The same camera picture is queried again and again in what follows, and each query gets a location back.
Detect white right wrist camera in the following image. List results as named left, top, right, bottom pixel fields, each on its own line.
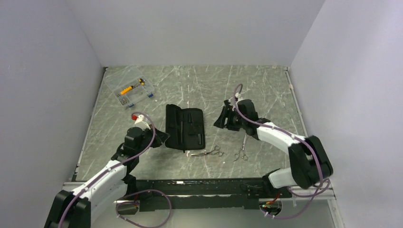
left=231, top=93, right=243, bottom=105

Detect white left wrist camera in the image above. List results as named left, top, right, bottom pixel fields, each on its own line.
left=131, top=114, right=151, bottom=129

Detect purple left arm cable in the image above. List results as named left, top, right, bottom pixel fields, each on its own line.
left=58, top=112, right=156, bottom=228

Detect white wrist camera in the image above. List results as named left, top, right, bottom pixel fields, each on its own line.
left=231, top=93, right=243, bottom=105
left=131, top=114, right=151, bottom=129

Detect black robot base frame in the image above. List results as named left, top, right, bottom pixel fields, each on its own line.
left=117, top=178, right=291, bottom=215

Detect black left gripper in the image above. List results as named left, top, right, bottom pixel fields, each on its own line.
left=135, top=123, right=169, bottom=155

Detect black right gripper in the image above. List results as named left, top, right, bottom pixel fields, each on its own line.
left=214, top=106, right=247, bottom=132

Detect clear plastic organizer box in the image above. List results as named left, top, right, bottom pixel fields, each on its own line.
left=104, top=66, right=155, bottom=109

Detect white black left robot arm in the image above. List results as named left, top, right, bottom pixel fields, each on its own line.
left=44, top=127, right=170, bottom=228

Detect silver hair cutting scissors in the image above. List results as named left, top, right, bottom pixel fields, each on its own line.
left=234, top=134, right=249, bottom=162

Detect small black yellow tool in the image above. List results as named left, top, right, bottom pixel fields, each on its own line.
left=138, top=78, right=145, bottom=86

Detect yellow handled screwdriver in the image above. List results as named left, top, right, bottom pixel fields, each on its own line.
left=120, top=85, right=134, bottom=95

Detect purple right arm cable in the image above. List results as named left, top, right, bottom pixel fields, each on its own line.
left=232, top=84, right=331, bottom=220

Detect black zippered tool case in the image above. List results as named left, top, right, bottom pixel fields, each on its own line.
left=165, top=104, right=206, bottom=151

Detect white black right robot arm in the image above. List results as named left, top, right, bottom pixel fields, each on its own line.
left=213, top=99, right=334, bottom=197

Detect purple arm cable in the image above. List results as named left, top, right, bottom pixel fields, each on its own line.
left=232, top=84, right=331, bottom=220
left=58, top=112, right=156, bottom=228

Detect silver thinning scissors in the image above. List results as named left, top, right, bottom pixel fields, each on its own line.
left=190, top=145, right=224, bottom=157

